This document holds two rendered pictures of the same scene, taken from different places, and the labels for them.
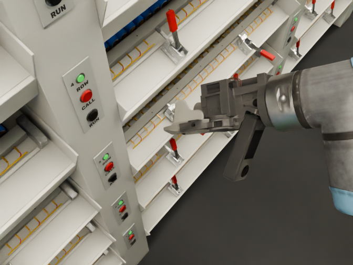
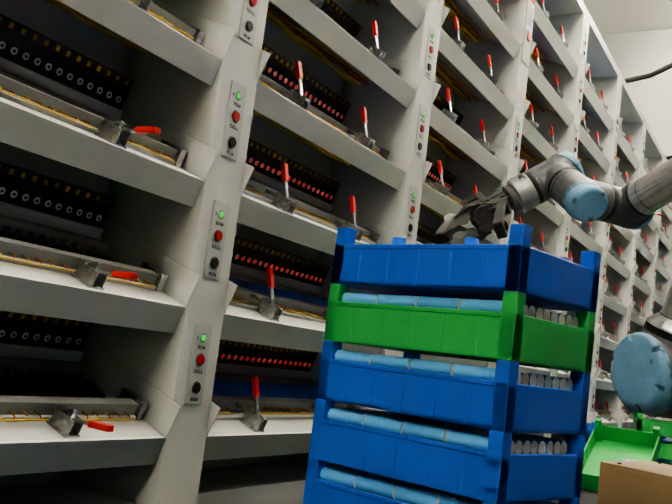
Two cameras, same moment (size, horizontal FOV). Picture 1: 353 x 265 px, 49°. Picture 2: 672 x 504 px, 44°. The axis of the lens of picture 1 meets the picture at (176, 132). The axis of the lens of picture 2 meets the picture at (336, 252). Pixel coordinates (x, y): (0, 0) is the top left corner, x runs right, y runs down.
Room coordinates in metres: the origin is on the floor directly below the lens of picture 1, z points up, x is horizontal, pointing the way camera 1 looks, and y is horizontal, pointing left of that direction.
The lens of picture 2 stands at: (-1.55, 0.59, 0.30)
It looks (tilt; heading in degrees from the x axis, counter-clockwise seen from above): 7 degrees up; 350
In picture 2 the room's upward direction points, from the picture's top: 7 degrees clockwise
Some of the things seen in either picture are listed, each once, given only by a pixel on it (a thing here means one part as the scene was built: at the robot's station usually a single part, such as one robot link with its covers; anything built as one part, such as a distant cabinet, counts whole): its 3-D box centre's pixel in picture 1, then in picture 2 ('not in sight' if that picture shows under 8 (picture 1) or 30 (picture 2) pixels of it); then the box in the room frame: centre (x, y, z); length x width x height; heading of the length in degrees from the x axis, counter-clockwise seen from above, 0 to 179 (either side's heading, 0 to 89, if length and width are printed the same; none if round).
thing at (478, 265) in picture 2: not in sight; (462, 268); (-0.47, 0.23, 0.44); 0.30 x 0.20 x 0.08; 37
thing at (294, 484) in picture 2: not in sight; (396, 468); (0.65, -0.01, 0.03); 2.19 x 0.16 x 0.05; 140
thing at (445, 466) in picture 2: not in sight; (443, 446); (-0.47, 0.23, 0.20); 0.30 x 0.20 x 0.08; 37
